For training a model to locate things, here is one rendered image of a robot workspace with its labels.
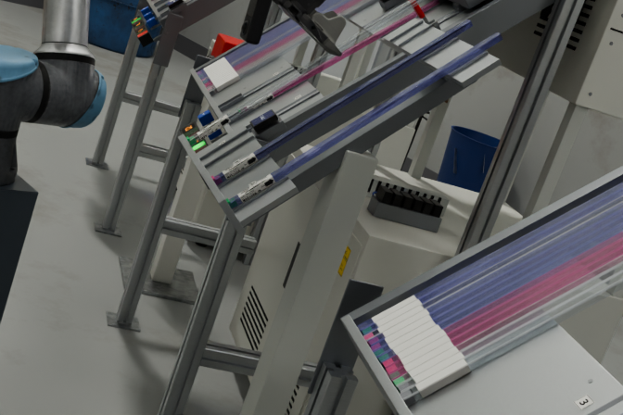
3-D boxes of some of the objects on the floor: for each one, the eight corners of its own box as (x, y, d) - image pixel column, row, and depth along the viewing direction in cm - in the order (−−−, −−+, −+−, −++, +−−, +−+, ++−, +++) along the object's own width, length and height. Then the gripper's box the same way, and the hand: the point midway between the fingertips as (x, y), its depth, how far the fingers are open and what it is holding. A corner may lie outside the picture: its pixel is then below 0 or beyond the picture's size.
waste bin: (509, 240, 538) (544, 152, 527) (465, 238, 511) (502, 145, 500) (450, 207, 566) (482, 123, 555) (405, 203, 538) (438, 115, 527)
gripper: (292, -57, 169) (375, 33, 179) (275, -64, 178) (355, 22, 187) (255, -19, 169) (339, 69, 179) (240, -28, 178) (322, 56, 188)
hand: (331, 52), depth 183 cm, fingers closed, pressing on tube
